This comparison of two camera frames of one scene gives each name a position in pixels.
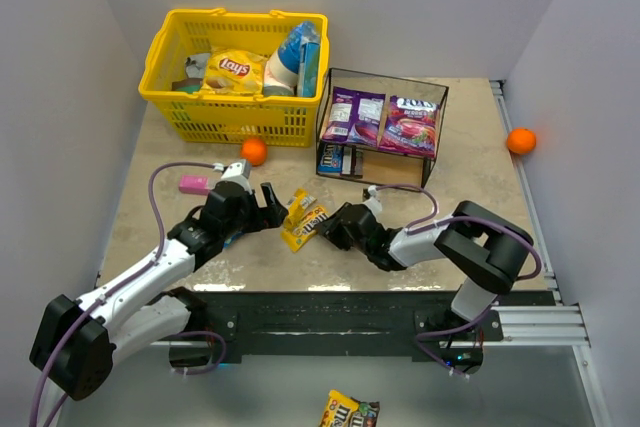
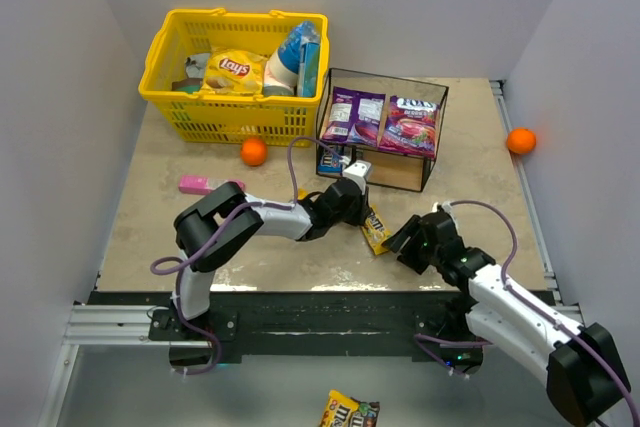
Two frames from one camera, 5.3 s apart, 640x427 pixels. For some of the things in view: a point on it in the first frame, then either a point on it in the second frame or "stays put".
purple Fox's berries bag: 411,126 stays put
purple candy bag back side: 354,116 stays put
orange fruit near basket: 254,150 stays put
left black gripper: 258,206 → 358,202
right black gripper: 342,227 → 417,240
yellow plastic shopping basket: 272,120 stays put
